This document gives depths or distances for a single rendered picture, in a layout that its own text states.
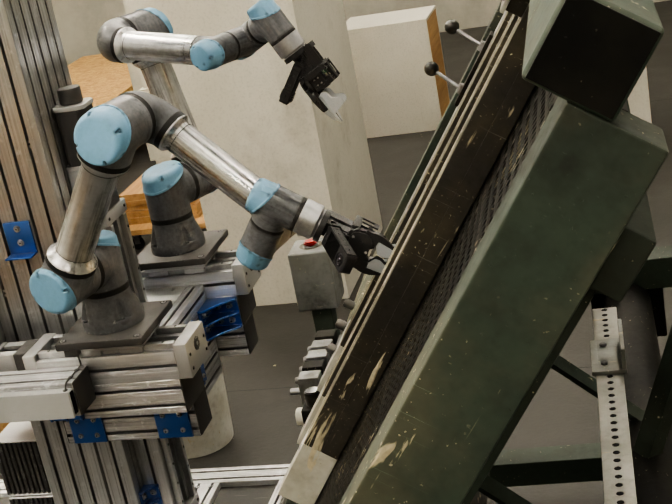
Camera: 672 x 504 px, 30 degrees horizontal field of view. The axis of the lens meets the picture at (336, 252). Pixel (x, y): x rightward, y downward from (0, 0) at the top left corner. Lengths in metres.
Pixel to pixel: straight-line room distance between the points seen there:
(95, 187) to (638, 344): 1.39
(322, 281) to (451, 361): 2.29
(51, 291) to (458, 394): 1.67
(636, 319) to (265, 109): 2.55
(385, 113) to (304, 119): 2.77
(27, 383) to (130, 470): 0.50
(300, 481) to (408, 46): 5.86
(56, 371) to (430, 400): 1.87
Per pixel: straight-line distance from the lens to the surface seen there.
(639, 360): 3.14
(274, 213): 2.53
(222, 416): 4.60
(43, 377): 3.09
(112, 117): 2.63
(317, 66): 3.18
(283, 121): 5.46
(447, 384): 1.33
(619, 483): 2.10
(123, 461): 3.43
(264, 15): 3.17
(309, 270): 3.59
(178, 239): 3.44
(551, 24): 1.20
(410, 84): 8.10
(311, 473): 2.37
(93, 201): 2.75
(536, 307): 1.29
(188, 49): 3.19
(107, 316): 3.01
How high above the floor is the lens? 2.13
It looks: 20 degrees down
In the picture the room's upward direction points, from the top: 11 degrees counter-clockwise
